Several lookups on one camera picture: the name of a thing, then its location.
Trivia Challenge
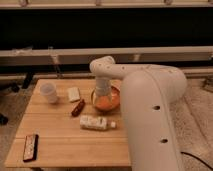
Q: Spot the orange ceramic bowl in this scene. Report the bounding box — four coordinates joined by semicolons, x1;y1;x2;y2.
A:
91;86;120;112

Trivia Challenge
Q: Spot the white rectangular block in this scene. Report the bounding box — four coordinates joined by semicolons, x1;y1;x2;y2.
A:
68;87;81;102

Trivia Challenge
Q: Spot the brown red snack bar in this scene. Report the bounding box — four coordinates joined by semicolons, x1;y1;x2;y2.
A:
71;100;85;117

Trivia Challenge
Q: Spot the white plastic bottle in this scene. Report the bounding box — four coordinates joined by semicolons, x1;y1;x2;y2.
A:
80;115;116;131

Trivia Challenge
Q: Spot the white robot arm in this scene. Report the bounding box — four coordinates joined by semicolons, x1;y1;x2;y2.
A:
90;56;187;171

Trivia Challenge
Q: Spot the translucent plastic cup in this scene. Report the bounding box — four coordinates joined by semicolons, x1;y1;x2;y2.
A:
39;82;58;104

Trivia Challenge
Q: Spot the wooden table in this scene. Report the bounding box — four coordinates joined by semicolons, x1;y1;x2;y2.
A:
5;79;130;168

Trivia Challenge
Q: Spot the black rectangular remote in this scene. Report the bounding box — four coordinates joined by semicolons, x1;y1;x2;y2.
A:
23;134;39;162

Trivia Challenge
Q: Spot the white metal rail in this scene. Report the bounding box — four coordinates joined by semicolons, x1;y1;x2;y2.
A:
0;46;213;66

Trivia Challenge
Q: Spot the black cable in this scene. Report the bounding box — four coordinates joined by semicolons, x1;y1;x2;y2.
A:
180;151;213;170

